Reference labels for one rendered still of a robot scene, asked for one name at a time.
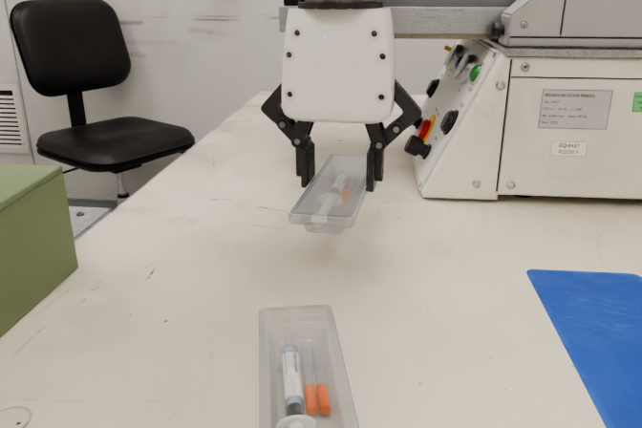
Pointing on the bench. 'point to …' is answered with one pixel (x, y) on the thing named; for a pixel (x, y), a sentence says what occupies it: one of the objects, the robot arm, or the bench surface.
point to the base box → (547, 132)
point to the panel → (445, 93)
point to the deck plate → (563, 51)
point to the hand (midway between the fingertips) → (339, 168)
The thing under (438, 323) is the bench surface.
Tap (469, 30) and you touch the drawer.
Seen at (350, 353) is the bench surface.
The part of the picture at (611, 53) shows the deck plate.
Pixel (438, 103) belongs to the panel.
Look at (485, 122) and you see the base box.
